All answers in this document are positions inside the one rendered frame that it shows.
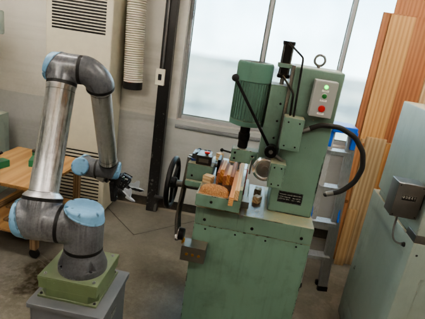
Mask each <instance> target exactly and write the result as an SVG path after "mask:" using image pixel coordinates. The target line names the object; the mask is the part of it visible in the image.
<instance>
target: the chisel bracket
mask: <svg viewBox="0 0 425 319"><path fill-rule="evenodd" d="M257 155H258V149H254V148H251V147H247V148H245V149H243V148H239V147H237V145H233V146H232V149H231V156H230V161H235V162H238V164H241V163H246V164H250V157H251V156H254V160H253V161H252V165H253V164H254V161H255V160H256V159H257Z"/></svg>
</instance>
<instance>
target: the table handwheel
mask: <svg viewBox="0 0 425 319"><path fill-rule="evenodd" d="M175 164H176V168H175V172H174V174H173V170H174V167H175ZM180 172H181V160H180V157H179V156H175V157H174V158H173V159H172V160H171V163H170V164H169V168H168V171H167V174H166V180H165V183H164V192H163V204H164V207H165V208H167V209H168V208H170V207H171V206H172V204H173V202H174V200H175V197H176V193H177V190H178V187H182V182H183V181H182V180H180ZM172 174H173V176H172ZM169 188H170V192H169ZM185 188H188V189H193V190H198V189H199V188H198V187H192V186H188V185H186V187H185ZM168 197H169V201H168Z"/></svg>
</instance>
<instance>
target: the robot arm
mask: <svg viewBox="0 0 425 319"><path fill-rule="evenodd" d="M42 76H43V77H44V79H46V90H45V94H44V102H43V106H42V113H41V118H40V125H39V131H38V136H37V143H36V147H35V154H34V162H33V166H32V172H31V177H30V184H29V188H28V190H27V191H25V192H24V193H23V194H22V198H19V199H17V200H16V201H15V202H14V203H13V204H12V206H11V209H10V211H9V221H8V223H9V229H10V231H11V233H12V234H13V235H14V236H15V237H19V238H23V239H27V240H28V239H30V240H35V241H44V242H53V243H59V244H63V252H62V254H61V256H60V258H59V261H58V272H59V274H60V275H61V276H63V277H64V278H67V279H69V280H76V281H84V280H91V279H93V278H96V277H98V276H100V275H102V274H103V273H104V272H105V271H106V268H107V264H108V261H107V258H106V255H105V253H104V250H103V242H104V222H105V216H104V208H103V207H102V205H101V204H100V203H98V202H97V201H94V200H90V199H85V198H77V199H74V200H69V201H68V202H66V204H63V197H62V195H61V194H60V193H59V189H60V185H61V177H62V172H63V165H64V161H65V153H66V146H67V142H68V134H69V129H70V122H71V115H72V111H73V103H74V98H75V91H76V89H77V84H80V85H84V86H85V88H86V91H87V93H88V94H90V96H91V102H92V111H93V117H94V126H95V135H96V141H97V150H98V155H99V159H94V158H93V157H91V156H89V155H87V154H83V155H82V156H81V157H78V158H76V159H74V160H73V161H72V163H71V170H72V172H73V173H74V174H75V175H78V176H82V175H85V176H90V177H94V178H95V179H97V180H99V181H100V182H102V183H104V182H106V183H108V182H109V181H110V183H109V190H110V198H111V201H114V202H115V201H116V200H117V199H118V193H119V194H121V195H122V196H123V197H125V198H127V199H128V200H130V201H133V202H135V200H134V199H133V198H132V197H131V195H132V190H134V191H139V192H143V191H144V190H143V189H141V188H139V186H140V181H136V182H135V183H131V181H132V176H131V175H129V174H127V173H125V172H124V173H120V172H121V162H118V159H117V155H116V140H115V132H114V118H113V104H112V96H111V94H112V93H113V92H114V80H113V78H112V76H111V74H110V73H109V71H108V70H107V68H106V67H105V66H104V65H103V64H101V63H100V62H99V61H97V60H96V59H94V58H92V57H90V56H86V55H79V54H71V53H64V52H56V51H53V52H50V53H49V54H48V55H47V56H46V57H45V59H44V61H43V64H42ZM128 175H129V176H128Z"/></svg>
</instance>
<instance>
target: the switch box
mask: <svg viewBox="0 0 425 319"><path fill-rule="evenodd" d="M325 85H328V86H329V88H328V89H325V88H324V86H325ZM338 86H339V83H338V82H334V81H330V80H322V79H318V78H315V79H314V85H313V88H312V93H311V98H310V101H309V107H308V110H307V114H308V115H309V116H316V117H321V118H328V119H330V118H331V114H332V111H333V107H334V103H335V99H336V93H337V90H338ZM322 90H327V91H329V92H322ZM322 94H327V98H326V99H324V100H327V102H322V101H320V99H323V98H322V97H321V96H322ZM321 105H323V106H324V107H325V111H324V112H320V113H324V115H319V114H317V112H319V110H318V107H319V106H321Z"/></svg>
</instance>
